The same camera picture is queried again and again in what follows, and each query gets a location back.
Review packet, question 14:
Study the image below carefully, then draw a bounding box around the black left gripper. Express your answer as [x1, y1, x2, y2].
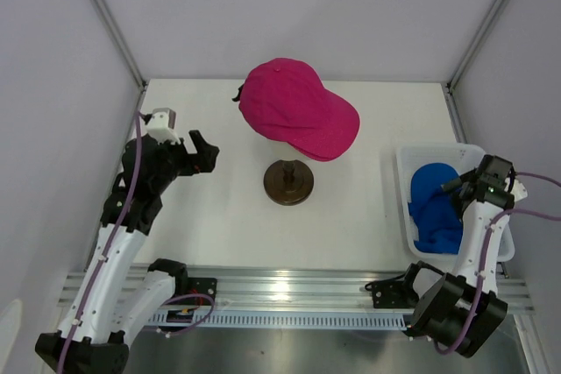
[150, 130, 217, 194]

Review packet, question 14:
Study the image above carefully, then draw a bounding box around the blue cap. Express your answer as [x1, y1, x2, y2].
[408, 163, 463, 255]

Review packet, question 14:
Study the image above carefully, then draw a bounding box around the brown wooden round stand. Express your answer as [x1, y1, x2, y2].
[263, 159, 315, 206]

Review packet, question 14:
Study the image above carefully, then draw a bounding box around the magenta baseball cap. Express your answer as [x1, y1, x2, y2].
[289, 143, 348, 162]

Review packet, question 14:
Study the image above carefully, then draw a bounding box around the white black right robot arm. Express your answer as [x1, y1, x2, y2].
[399, 155, 515, 357]

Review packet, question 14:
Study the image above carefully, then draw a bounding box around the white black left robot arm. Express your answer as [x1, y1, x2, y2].
[35, 131, 219, 373]

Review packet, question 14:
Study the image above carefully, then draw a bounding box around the white plastic perforated basket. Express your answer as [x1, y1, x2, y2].
[395, 143, 515, 264]

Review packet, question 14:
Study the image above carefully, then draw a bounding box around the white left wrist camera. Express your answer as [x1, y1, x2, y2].
[144, 108, 181, 145]

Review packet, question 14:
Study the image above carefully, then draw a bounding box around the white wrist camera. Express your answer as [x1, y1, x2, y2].
[506, 177, 528, 202]
[144, 108, 181, 145]

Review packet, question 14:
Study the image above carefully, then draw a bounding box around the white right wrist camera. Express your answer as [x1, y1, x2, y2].
[506, 177, 528, 202]

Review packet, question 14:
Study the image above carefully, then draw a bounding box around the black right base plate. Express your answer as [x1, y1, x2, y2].
[365, 279, 419, 309]

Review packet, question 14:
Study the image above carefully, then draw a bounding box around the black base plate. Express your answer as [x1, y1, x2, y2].
[365, 279, 419, 309]
[186, 277, 218, 307]

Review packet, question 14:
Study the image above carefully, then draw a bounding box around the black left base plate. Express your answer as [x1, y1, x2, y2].
[186, 277, 218, 307]

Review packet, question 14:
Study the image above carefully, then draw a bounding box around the aluminium mounting rail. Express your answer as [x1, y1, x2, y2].
[59, 265, 536, 327]

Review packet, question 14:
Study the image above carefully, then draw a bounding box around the white slotted cable duct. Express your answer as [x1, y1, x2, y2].
[146, 309, 408, 331]

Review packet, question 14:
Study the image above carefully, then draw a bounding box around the left aluminium frame post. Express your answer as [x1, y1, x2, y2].
[89, 0, 146, 90]

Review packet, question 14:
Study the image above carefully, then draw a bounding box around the aluminium frame post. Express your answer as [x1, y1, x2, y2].
[89, 0, 146, 90]
[446, 0, 509, 95]

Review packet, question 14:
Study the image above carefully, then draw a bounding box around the right aluminium frame post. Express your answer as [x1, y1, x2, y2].
[446, 0, 509, 95]

